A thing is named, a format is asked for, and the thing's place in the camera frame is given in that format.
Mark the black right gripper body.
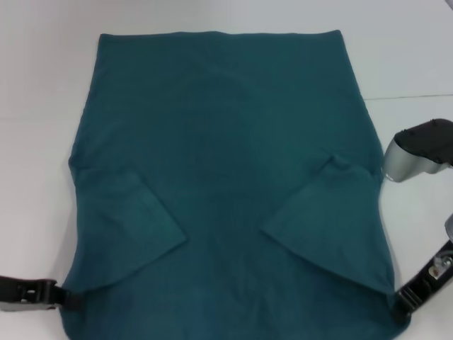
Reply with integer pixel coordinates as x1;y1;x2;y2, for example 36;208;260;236
395;239;453;310

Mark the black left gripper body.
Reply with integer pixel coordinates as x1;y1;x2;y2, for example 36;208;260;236
0;274;59;313

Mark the teal blue shirt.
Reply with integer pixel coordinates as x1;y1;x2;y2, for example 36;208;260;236
60;30;411;340

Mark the silver cable connector plug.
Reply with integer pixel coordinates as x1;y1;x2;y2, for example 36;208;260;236
428;256;452;281

